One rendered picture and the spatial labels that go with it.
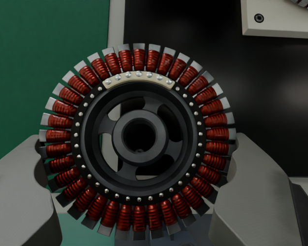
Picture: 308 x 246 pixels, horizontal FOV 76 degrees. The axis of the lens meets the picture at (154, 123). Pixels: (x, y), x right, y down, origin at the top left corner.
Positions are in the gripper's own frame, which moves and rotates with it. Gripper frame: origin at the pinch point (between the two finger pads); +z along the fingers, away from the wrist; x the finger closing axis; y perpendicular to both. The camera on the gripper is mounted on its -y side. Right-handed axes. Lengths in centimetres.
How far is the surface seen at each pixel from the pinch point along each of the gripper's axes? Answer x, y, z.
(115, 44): -3.1, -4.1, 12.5
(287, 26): 14.7, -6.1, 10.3
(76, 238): -31, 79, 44
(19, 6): -13.6, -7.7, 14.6
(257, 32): 11.8, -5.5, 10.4
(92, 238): -24, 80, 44
